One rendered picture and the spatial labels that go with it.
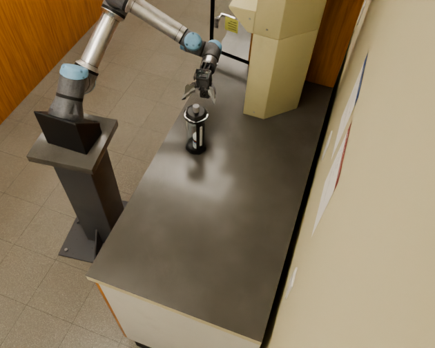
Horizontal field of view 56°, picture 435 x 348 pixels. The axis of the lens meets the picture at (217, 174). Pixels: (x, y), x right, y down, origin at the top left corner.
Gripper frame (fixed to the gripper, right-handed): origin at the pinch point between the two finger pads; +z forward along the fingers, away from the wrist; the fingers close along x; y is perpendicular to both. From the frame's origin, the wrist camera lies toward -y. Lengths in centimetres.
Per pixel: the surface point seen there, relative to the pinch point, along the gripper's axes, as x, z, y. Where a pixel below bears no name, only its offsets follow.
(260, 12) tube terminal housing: 23.4, -23.4, 32.8
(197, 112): 2.4, 8.7, 5.0
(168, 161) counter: -10.4, 22.5, -17.1
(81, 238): -79, 41, -103
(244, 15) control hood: 16.6, -23.8, 30.1
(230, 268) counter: 28, 66, -15
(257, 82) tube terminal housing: 23.6, -18.7, -2.3
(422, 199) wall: 55, 94, 110
